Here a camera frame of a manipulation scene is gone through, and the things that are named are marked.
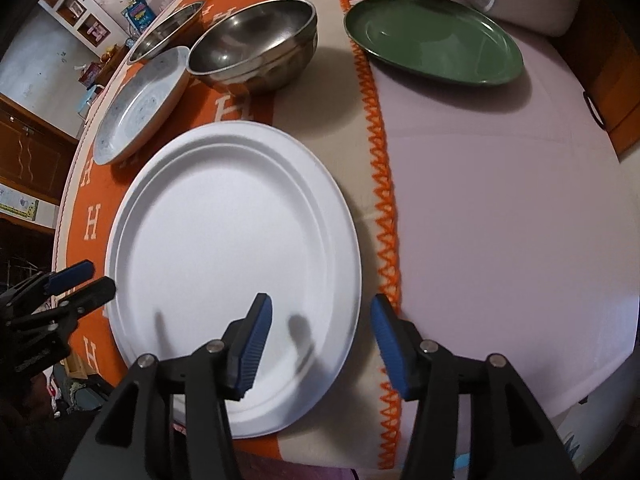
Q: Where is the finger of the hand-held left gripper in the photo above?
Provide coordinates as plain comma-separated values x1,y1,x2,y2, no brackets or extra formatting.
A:
15,260,96,297
55,276,117,322

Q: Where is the wooden cabinet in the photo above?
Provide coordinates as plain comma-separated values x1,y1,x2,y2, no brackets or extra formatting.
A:
0,95,81,231

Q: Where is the blue stool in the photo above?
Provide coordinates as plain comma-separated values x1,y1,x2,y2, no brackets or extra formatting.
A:
77,85,104,121

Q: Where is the wide shallow steel bowl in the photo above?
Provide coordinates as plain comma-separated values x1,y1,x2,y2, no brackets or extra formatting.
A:
127,1,207,65

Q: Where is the white plate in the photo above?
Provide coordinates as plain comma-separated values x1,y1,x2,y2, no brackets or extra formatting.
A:
104,122,362,438

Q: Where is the black metal ring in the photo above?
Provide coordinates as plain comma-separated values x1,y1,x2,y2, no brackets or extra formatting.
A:
582,92,606,132

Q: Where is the person's dark clothing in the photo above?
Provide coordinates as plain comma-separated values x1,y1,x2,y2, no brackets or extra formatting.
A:
0,375,81,480

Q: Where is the white wall shelf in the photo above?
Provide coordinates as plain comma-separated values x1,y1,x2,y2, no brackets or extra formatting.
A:
37,0,113,51

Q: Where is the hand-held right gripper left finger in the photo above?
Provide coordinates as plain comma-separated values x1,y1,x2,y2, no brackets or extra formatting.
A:
62,292,274,480

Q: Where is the pink printed table cover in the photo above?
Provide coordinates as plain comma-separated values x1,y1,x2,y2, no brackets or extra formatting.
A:
280,0,626,480

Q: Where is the wooden furniture frame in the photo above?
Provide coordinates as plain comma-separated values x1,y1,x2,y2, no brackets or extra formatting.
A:
550,25,640,156

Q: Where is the deep steel bowl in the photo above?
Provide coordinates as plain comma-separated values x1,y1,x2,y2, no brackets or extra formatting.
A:
200,25,319,92
187,0,319,78

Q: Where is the green plate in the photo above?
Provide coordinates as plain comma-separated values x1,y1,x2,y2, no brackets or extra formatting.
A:
343,0,524,88

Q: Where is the blue toy box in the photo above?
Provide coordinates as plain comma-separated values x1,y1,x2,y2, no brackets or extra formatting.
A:
122,0,153,29

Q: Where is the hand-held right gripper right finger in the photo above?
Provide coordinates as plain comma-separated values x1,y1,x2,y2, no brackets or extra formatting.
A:
370,294,583,480

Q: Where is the orange printed blanket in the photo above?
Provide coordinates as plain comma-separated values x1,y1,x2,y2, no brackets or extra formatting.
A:
52,0,401,471

